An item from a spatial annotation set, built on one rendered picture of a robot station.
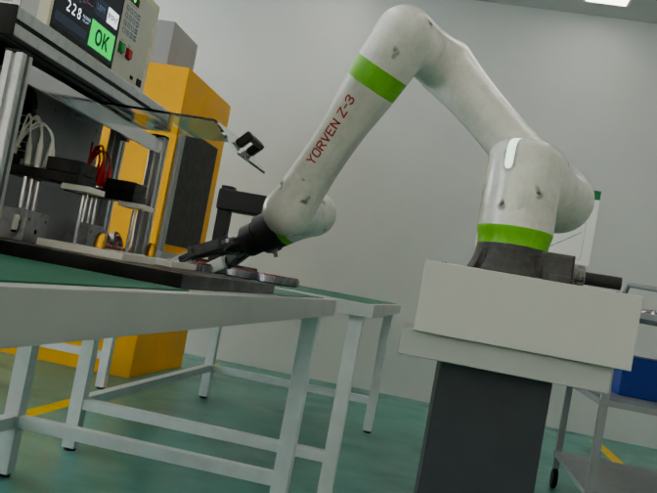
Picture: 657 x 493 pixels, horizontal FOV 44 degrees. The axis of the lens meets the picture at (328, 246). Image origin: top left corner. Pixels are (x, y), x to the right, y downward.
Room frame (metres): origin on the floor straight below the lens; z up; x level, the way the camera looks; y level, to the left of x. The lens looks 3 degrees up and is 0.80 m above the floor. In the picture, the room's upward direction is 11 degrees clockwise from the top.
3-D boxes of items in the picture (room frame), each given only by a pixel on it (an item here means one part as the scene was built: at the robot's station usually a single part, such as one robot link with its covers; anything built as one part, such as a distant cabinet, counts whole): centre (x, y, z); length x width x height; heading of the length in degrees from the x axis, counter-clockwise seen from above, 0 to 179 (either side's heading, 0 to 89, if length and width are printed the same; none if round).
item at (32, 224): (1.41, 0.53, 0.80); 0.07 x 0.05 x 0.06; 171
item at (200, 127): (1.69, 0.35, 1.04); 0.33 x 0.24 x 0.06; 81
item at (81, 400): (3.89, 0.21, 0.38); 1.85 x 1.10 x 0.75; 171
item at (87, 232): (1.65, 0.49, 0.80); 0.07 x 0.05 x 0.06; 171
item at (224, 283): (1.51, 0.38, 0.76); 0.64 x 0.47 x 0.02; 171
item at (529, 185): (1.41, -0.32, 1.01); 0.16 x 0.13 x 0.19; 142
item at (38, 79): (1.52, 0.46, 1.03); 0.62 x 0.01 x 0.03; 171
